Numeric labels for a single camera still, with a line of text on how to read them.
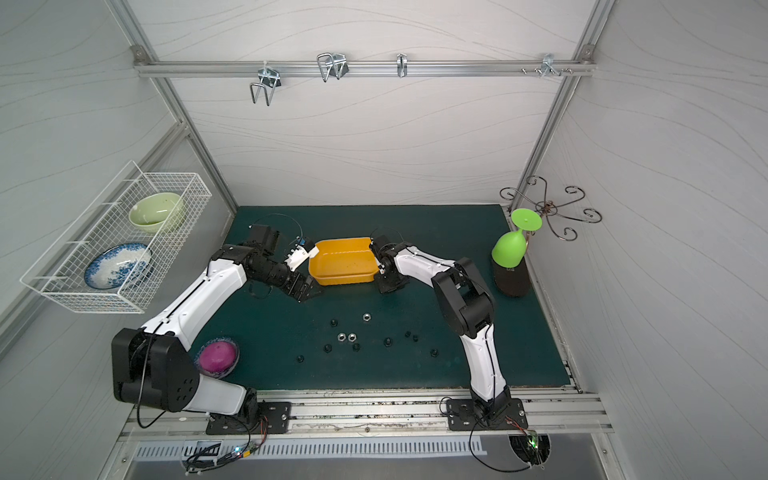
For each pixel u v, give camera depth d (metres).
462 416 0.73
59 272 0.56
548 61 0.77
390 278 0.86
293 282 0.71
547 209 0.78
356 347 0.85
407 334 0.88
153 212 0.72
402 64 0.79
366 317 0.91
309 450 0.64
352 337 0.86
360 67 0.79
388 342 0.86
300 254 0.75
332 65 0.75
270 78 0.79
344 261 1.02
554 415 0.75
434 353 0.84
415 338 0.86
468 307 0.54
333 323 0.90
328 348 0.85
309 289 0.72
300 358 0.84
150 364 0.41
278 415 0.73
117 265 0.64
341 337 0.86
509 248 0.78
